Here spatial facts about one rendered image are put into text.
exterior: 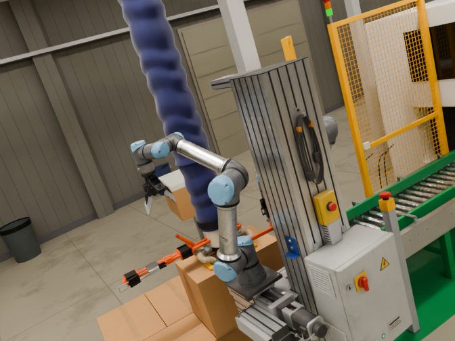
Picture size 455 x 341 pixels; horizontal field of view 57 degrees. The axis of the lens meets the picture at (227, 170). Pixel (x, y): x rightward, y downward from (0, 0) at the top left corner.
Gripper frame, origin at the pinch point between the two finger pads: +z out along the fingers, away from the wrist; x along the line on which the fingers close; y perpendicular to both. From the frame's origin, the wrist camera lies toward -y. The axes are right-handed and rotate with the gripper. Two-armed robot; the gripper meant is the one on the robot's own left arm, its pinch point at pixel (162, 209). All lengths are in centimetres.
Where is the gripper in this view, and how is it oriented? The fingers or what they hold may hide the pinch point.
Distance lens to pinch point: 211.9
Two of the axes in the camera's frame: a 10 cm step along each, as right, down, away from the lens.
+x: -8.3, 3.8, -4.2
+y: -4.8, -1.0, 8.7
